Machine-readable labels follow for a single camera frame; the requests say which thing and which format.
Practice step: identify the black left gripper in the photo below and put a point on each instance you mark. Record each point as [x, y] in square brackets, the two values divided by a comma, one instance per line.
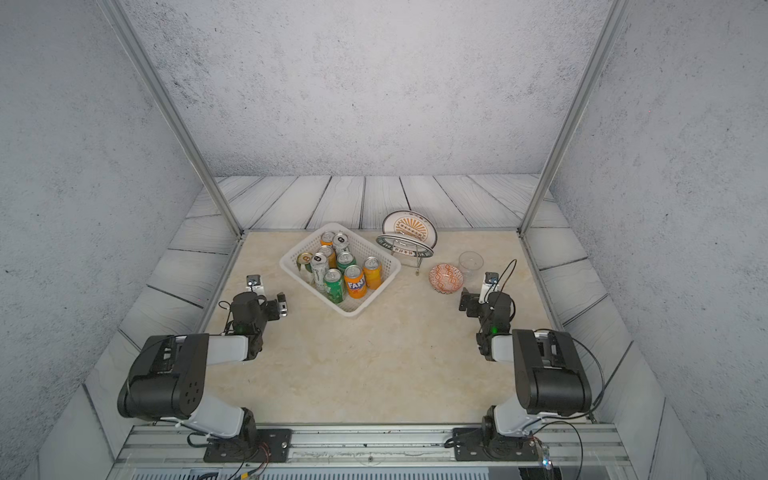
[275, 313]

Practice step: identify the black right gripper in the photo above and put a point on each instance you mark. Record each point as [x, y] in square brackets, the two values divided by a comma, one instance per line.
[473, 311]

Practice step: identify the green gold-top can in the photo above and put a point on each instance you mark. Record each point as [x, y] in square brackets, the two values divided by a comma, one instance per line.
[304, 262]

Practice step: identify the white Monster can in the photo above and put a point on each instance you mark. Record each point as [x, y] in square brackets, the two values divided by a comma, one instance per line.
[319, 267]
[340, 243]

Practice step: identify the green Sprite can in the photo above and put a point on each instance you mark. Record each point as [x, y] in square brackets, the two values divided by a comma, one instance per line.
[334, 286]

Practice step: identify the white plastic basket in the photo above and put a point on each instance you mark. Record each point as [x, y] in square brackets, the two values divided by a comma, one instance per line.
[361, 248]

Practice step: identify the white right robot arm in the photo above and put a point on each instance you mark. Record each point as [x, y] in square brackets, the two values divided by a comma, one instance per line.
[550, 380]

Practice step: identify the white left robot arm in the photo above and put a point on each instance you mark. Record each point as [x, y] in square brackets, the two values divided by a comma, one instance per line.
[166, 382]

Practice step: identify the red patterned bowl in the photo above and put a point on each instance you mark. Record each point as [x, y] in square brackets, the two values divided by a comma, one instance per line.
[446, 278]

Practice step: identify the clear plastic cup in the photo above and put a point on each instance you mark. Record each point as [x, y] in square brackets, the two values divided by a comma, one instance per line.
[470, 263]

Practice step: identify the small orange can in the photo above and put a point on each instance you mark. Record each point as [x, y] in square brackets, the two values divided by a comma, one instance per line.
[329, 252]

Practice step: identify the green can middle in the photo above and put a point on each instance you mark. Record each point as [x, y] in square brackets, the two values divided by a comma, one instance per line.
[344, 260]

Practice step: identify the orange Fanta can front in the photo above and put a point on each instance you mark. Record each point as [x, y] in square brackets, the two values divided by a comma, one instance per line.
[355, 281]

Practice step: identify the orange fanta can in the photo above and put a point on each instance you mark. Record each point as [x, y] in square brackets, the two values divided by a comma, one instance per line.
[327, 238]
[355, 281]

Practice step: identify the orange Fanta can back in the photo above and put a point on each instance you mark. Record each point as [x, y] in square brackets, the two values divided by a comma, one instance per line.
[327, 238]

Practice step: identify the dark rimmed plate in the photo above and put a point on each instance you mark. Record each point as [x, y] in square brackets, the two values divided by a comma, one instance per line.
[385, 240]

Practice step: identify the orange can right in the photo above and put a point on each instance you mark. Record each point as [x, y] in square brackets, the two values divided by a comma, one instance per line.
[372, 270]

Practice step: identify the decorated plate upright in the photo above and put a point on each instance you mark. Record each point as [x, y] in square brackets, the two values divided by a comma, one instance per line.
[412, 224]

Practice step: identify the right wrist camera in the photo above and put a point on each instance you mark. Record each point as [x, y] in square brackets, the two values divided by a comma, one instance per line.
[489, 284]

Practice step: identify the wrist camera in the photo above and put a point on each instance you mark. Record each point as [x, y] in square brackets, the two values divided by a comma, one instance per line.
[489, 284]
[255, 284]

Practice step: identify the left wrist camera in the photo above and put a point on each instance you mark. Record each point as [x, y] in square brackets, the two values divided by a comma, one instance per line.
[255, 284]

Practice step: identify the metal wire plate stand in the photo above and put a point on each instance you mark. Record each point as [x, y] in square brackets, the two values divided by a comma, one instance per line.
[420, 264]

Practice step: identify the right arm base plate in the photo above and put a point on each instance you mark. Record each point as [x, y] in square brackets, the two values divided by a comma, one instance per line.
[475, 444]

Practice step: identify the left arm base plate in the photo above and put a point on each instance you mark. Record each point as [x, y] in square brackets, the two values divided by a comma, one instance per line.
[270, 445]

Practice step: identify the aluminium rail frame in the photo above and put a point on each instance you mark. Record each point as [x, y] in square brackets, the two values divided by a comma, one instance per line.
[385, 451]

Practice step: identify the right aluminium corner post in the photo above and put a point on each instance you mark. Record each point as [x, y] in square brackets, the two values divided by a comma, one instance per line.
[588, 81]

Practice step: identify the aluminium corner post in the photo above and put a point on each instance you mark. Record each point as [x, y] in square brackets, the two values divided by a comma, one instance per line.
[588, 81]
[132, 45]

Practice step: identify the left aluminium corner post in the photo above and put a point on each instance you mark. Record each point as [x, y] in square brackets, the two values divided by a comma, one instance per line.
[132, 45]

